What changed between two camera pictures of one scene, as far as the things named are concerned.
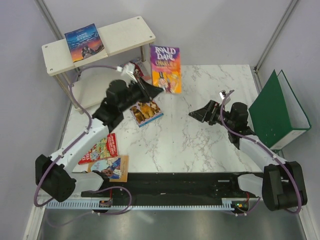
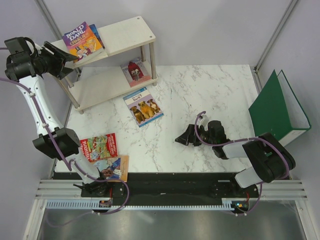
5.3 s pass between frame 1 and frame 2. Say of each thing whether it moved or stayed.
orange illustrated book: stayed
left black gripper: moved
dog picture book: stayed
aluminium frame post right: stayed
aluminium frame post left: stayed
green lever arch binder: stayed
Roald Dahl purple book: moved
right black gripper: moved
